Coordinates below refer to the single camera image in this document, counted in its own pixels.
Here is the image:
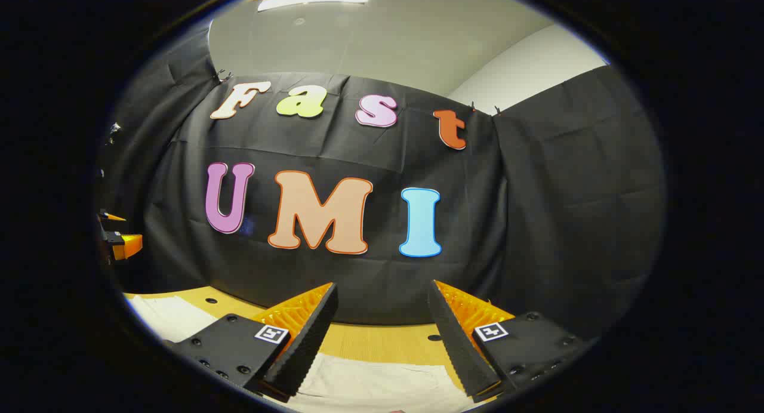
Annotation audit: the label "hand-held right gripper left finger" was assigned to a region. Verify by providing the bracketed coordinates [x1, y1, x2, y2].
[170, 283, 339, 403]

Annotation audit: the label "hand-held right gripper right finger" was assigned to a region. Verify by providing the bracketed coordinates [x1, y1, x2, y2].
[429, 280, 589, 403]

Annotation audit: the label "white jeans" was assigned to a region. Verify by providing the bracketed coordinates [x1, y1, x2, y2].
[128, 295, 496, 413]

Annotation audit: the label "black backdrop cloth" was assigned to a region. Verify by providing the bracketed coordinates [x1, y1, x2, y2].
[95, 22, 666, 342]

